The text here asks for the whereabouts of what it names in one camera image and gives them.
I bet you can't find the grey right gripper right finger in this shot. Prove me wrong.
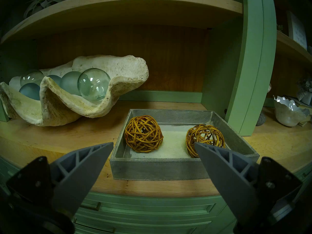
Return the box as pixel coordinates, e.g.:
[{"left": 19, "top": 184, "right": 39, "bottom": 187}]
[{"left": 195, "top": 142, "right": 303, "bottom": 228}]

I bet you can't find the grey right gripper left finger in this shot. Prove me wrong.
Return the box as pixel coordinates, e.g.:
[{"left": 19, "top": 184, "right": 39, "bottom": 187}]
[{"left": 6, "top": 142, "right": 114, "bottom": 217}]

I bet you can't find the brown wicker ball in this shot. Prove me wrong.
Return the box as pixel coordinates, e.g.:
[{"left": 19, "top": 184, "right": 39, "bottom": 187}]
[
  {"left": 185, "top": 124, "right": 226, "bottom": 158},
  {"left": 125, "top": 115, "right": 164, "bottom": 153}
]

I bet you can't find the grey square tray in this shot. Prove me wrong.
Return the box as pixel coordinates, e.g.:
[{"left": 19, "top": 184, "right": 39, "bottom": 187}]
[{"left": 110, "top": 109, "right": 260, "bottom": 181}]

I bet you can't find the white ruffled bowl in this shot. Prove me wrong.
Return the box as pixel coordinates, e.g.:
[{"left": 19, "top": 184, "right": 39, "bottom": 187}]
[{"left": 273, "top": 96, "right": 310, "bottom": 127}]

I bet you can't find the giant clam shell bowl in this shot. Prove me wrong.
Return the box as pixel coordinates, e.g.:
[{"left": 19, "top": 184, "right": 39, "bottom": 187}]
[{"left": 0, "top": 55, "right": 149, "bottom": 127}]

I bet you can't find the clear glass ball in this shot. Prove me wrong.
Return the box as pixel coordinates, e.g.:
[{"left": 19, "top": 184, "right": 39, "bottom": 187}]
[
  {"left": 20, "top": 70, "right": 45, "bottom": 86},
  {"left": 78, "top": 68, "right": 111, "bottom": 101}
]

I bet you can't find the frosted green glass ball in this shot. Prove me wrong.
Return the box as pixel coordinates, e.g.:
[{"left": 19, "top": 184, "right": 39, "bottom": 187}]
[{"left": 60, "top": 71, "right": 82, "bottom": 96}]

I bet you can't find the white flower pot with tag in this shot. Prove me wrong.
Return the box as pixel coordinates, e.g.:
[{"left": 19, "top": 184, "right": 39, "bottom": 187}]
[{"left": 297, "top": 78, "right": 312, "bottom": 105}]

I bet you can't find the green wooden shelf cabinet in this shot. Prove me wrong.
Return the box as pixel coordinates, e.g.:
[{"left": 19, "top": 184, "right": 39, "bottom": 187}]
[{"left": 0, "top": 0, "right": 312, "bottom": 234}]

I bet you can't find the white text sign block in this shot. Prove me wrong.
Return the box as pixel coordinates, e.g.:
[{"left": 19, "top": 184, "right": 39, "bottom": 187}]
[{"left": 287, "top": 11, "right": 308, "bottom": 50}]

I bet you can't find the grey air plant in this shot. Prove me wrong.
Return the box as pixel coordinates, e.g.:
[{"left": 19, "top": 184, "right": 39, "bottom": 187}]
[{"left": 24, "top": 0, "right": 71, "bottom": 18}]

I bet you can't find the brass drawer handle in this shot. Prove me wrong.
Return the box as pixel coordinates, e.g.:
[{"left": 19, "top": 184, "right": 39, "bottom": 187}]
[{"left": 80, "top": 202, "right": 101, "bottom": 211}]

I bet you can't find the stone wire ornament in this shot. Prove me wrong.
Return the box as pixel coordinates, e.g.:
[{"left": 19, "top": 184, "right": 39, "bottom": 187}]
[{"left": 255, "top": 83, "right": 272, "bottom": 126}]

